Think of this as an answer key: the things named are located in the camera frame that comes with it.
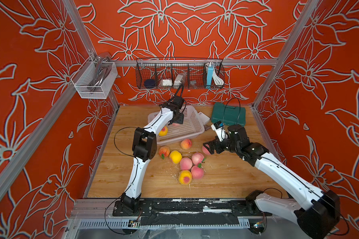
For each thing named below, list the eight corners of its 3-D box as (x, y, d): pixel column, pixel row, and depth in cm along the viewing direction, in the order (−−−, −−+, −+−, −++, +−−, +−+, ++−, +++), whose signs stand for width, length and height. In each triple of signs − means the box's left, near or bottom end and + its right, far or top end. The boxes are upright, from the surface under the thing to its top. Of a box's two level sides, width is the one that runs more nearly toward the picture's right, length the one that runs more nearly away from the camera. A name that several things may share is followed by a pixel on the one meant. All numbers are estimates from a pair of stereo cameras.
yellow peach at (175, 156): (175, 165, 88) (174, 162, 85) (168, 156, 92) (168, 153, 89) (183, 160, 90) (183, 157, 87) (176, 151, 94) (176, 148, 91)
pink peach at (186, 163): (180, 171, 87) (180, 168, 82) (180, 161, 91) (180, 157, 86) (191, 171, 86) (192, 168, 82) (191, 161, 91) (191, 157, 86)
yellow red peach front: (178, 185, 82) (178, 182, 77) (178, 173, 86) (178, 169, 81) (191, 185, 81) (192, 182, 76) (190, 173, 86) (191, 169, 81)
